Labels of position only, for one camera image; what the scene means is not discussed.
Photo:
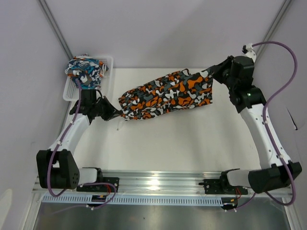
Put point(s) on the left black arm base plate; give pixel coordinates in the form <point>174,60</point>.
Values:
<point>108,184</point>

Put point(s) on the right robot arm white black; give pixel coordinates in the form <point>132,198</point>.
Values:
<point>277,169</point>

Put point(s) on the right aluminium side rail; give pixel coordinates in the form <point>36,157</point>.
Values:
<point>264,136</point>

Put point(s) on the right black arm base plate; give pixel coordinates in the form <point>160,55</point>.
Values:
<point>221,187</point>

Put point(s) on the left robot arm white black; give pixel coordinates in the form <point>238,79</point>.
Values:
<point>57,168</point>

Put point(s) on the aluminium side rail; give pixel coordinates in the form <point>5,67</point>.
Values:
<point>264,136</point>
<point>62,127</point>

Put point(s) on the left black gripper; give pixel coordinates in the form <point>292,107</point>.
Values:
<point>112,111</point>

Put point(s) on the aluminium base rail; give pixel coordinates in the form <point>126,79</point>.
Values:
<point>160,183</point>

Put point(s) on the left aluminium side rail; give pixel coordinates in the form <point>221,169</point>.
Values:
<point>62,127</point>

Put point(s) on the left aluminium corner post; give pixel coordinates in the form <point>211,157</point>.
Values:
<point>55,27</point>

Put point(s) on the orange black camouflage shorts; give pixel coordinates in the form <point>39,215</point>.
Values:
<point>179,90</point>

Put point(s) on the aluminium corner post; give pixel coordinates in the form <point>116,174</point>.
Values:
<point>282,12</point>
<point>55,27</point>

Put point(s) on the white slotted cable duct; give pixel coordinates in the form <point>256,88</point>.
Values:
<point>136,200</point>

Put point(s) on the white plastic basket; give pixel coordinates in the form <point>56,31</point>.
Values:
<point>71,91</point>

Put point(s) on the blue patterned shorts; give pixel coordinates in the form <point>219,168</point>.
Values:
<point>86,70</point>

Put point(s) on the right aluminium corner post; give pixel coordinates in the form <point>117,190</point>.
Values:
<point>282,12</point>

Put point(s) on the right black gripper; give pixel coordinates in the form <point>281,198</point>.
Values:
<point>217,71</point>

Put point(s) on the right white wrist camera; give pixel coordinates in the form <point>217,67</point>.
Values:
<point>249,51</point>

